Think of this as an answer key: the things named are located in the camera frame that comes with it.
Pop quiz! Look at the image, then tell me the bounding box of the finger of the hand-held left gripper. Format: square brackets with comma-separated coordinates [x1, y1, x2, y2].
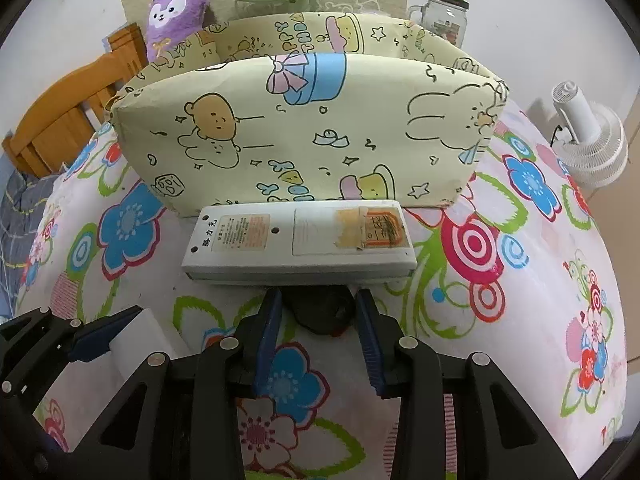
[0, 402, 76, 480]
[0, 306, 144, 401]

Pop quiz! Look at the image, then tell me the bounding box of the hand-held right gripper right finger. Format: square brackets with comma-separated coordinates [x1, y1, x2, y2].
[354, 287, 561, 480]

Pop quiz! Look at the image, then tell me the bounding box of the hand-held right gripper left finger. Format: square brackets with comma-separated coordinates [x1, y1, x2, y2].
[90, 287, 285, 480]

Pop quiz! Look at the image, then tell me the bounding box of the small white box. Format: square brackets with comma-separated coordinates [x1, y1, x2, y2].
[107, 309, 175, 386]

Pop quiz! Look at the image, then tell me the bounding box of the small black device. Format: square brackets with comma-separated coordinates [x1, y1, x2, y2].
[285, 292, 361, 336]

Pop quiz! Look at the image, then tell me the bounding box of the yellow printed storage box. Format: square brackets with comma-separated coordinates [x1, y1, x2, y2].
[109, 10, 511, 218]

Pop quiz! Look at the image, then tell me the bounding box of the floral tablecloth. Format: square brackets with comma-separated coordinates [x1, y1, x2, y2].
[15, 95, 628, 480]

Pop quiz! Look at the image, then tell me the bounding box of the grey plaid pillow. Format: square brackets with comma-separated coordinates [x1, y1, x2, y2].
[0, 167, 56, 281]

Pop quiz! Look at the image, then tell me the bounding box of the wooden chair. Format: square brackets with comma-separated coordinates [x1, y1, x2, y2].
[1, 22, 151, 178]

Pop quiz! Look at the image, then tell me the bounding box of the white clip fan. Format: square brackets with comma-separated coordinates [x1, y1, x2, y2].
[550, 80, 630, 192]

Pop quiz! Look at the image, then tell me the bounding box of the purple plush toy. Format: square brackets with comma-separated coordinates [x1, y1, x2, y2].
[145, 0, 211, 63]

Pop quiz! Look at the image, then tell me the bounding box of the glass mug with green lid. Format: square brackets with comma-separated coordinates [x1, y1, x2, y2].
[406, 0, 472, 46]

